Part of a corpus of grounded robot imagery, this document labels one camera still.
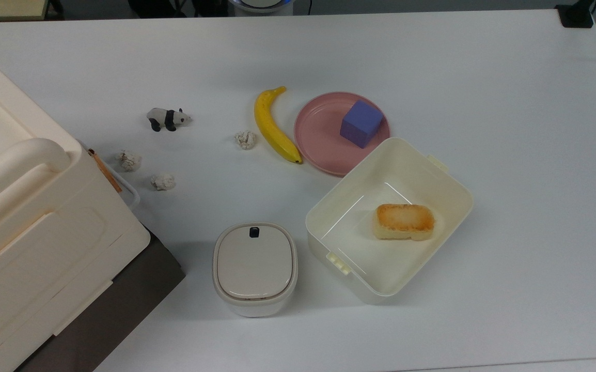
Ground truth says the small white lidded bin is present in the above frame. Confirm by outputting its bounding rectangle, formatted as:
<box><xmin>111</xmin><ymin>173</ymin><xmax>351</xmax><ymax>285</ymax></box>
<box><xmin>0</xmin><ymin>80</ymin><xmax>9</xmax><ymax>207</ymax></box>
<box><xmin>212</xmin><ymin>222</ymin><xmax>299</xmax><ymax>318</ymax></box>

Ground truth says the yellow banana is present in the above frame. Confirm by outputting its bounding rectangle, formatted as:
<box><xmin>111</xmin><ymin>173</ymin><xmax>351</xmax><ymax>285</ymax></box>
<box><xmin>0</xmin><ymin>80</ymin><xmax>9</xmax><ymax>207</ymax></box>
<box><xmin>254</xmin><ymin>86</ymin><xmax>303</xmax><ymax>165</ymax></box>

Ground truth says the purple cube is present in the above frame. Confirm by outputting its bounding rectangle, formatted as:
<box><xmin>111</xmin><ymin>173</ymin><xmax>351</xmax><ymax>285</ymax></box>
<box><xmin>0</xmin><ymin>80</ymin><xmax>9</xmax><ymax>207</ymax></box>
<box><xmin>340</xmin><ymin>100</ymin><xmax>384</xmax><ymax>149</ymax></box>

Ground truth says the cream open plastic box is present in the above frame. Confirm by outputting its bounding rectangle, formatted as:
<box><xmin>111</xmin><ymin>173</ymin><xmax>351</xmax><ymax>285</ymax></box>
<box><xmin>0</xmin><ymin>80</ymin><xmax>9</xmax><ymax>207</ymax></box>
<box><xmin>306</xmin><ymin>137</ymin><xmax>474</xmax><ymax>304</ymax></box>

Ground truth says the crumpled white paper ball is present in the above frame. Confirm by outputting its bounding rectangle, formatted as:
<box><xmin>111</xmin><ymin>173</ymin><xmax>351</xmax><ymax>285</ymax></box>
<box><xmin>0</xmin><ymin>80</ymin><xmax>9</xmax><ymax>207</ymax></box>
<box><xmin>150</xmin><ymin>173</ymin><xmax>176</xmax><ymax>191</ymax></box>
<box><xmin>234</xmin><ymin>130</ymin><xmax>257</xmax><ymax>150</ymax></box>
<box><xmin>116</xmin><ymin>150</ymin><xmax>142</xmax><ymax>172</ymax></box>

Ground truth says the pink plate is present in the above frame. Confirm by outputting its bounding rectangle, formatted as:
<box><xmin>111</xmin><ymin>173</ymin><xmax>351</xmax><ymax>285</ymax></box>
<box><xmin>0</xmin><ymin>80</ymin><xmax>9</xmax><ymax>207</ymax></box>
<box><xmin>294</xmin><ymin>92</ymin><xmax>391</xmax><ymax>177</ymax></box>

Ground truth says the wooden side table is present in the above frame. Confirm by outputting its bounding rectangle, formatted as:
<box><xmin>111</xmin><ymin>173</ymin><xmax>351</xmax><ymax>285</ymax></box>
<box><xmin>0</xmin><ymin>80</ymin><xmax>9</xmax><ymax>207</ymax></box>
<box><xmin>0</xmin><ymin>0</ymin><xmax>51</xmax><ymax>22</ymax></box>

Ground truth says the black table clamp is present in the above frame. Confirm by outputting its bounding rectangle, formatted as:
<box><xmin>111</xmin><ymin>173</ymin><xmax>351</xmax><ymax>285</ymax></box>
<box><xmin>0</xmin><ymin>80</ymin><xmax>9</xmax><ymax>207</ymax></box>
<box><xmin>555</xmin><ymin>0</ymin><xmax>596</xmax><ymax>29</ymax></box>

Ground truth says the toasted bread piece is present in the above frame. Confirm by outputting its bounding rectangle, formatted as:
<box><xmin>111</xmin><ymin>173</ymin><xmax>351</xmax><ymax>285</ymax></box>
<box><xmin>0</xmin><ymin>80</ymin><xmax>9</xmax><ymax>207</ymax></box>
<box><xmin>372</xmin><ymin>203</ymin><xmax>435</xmax><ymax>242</ymax></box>

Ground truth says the black and white panda toy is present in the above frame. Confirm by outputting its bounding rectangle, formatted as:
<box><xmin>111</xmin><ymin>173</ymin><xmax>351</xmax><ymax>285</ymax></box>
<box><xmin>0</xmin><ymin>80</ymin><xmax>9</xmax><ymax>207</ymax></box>
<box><xmin>146</xmin><ymin>107</ymin><xmax>193</xmax><ymax>132</ymax></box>

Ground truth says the cream plastic storage unit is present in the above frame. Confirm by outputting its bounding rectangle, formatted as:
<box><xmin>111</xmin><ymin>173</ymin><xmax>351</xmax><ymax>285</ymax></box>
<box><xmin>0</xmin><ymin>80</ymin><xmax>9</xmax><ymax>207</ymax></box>
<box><xmin>0</xmin><ymin>41</ymin><xmax>151</xmax><ymax>372</ymax></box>

